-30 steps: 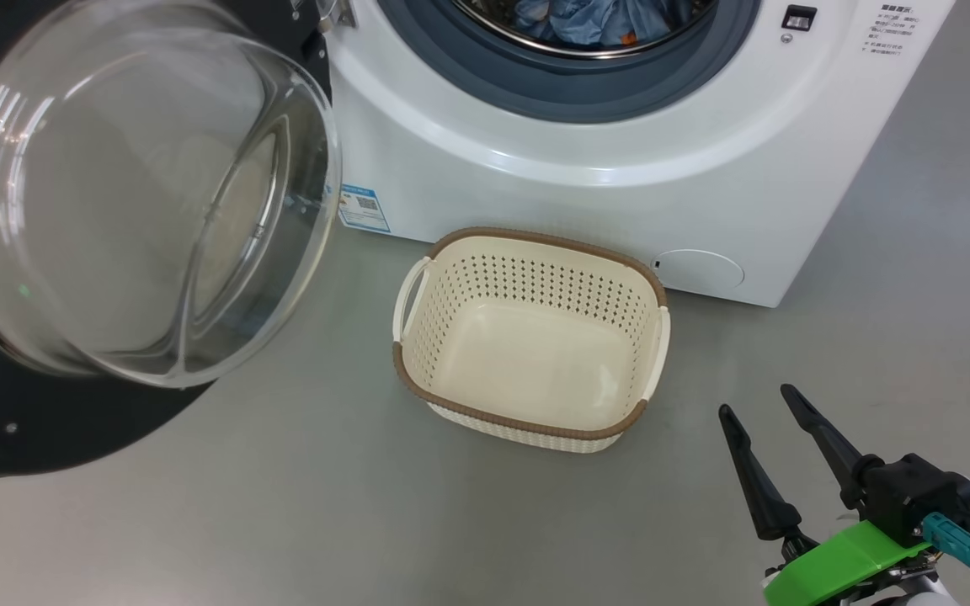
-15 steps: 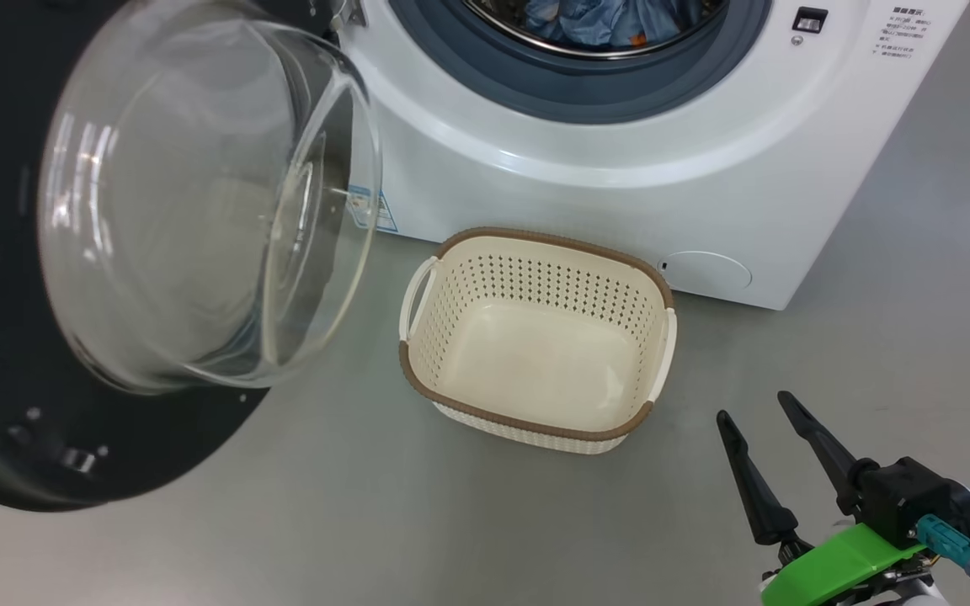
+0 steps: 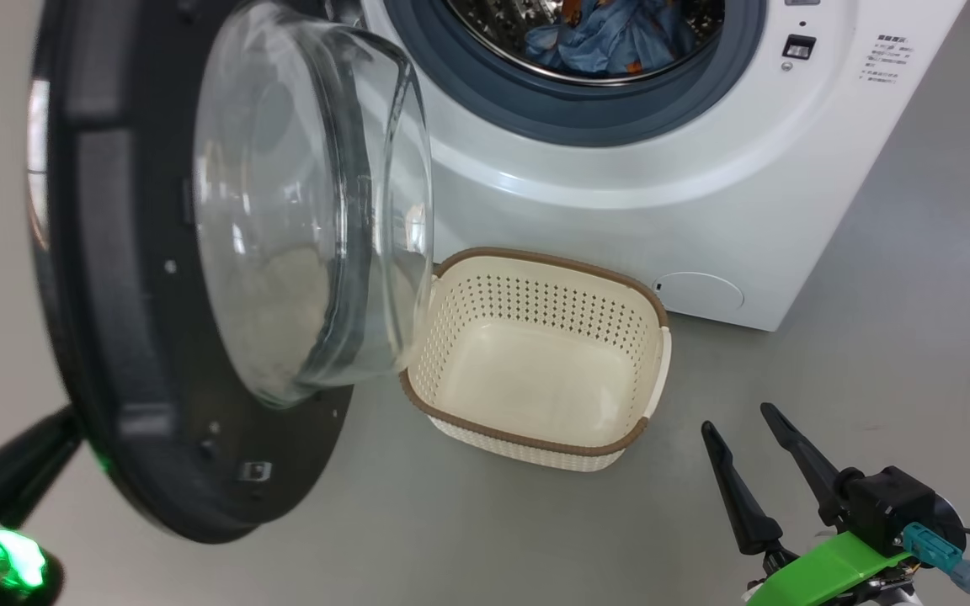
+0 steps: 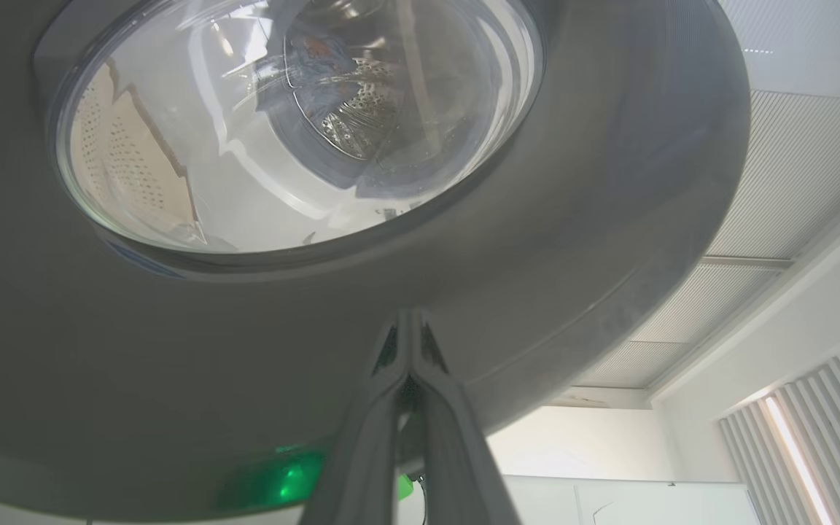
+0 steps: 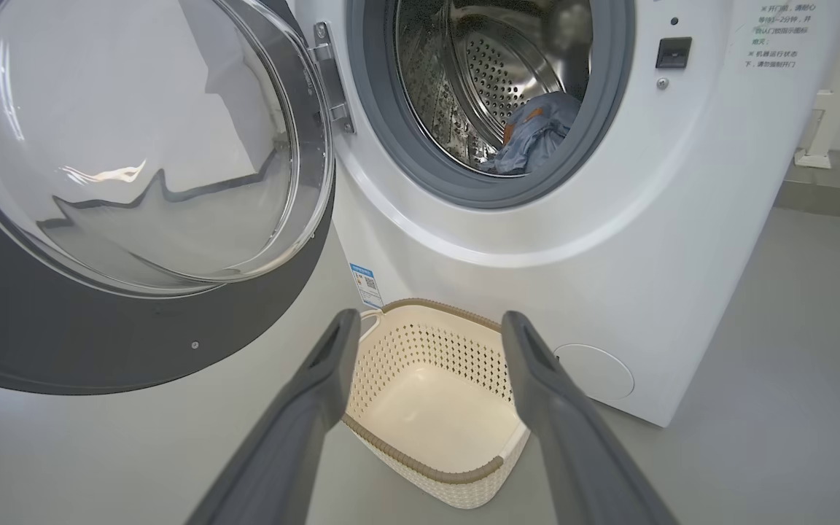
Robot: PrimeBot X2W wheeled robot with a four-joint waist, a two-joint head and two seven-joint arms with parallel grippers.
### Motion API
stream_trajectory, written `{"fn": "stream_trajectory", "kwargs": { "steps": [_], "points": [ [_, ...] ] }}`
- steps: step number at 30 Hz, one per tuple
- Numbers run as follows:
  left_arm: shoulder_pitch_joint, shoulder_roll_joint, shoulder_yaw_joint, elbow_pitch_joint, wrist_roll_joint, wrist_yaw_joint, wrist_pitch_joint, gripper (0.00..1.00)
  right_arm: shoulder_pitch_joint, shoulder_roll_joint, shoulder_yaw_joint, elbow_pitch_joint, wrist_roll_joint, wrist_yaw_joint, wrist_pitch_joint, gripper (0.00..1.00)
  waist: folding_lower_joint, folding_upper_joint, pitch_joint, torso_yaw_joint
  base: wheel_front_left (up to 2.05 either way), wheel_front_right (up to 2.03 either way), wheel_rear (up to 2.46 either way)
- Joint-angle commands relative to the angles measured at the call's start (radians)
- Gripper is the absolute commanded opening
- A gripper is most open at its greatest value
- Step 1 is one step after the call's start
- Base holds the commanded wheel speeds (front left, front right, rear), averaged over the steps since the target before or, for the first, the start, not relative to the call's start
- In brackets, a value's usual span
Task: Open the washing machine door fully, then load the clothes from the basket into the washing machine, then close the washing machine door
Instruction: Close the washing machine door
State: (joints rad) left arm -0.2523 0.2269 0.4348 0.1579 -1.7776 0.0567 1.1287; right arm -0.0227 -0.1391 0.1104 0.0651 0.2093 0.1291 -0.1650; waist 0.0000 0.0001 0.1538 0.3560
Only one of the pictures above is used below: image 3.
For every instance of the blue garment with orange print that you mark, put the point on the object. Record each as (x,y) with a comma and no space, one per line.
(611,42)

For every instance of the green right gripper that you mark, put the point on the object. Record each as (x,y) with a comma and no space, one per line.
(822,572)

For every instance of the white front-load washing machine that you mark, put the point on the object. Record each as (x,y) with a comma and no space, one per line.
(620,219)

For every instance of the round white filter cover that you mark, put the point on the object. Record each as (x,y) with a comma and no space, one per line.
(698,291)

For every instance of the black text warning sticker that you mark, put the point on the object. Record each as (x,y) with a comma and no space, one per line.
(887,59)

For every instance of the black round washer door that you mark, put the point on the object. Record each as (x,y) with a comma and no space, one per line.
(114,295)

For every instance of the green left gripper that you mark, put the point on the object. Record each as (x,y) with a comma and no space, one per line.
(13,560)

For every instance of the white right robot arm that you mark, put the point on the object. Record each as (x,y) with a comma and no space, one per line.
(893,599)

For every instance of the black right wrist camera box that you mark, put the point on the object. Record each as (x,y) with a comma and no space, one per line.
(898,505)

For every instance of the cream perforated laundry basket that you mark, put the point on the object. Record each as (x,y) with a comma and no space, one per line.
(535,379)

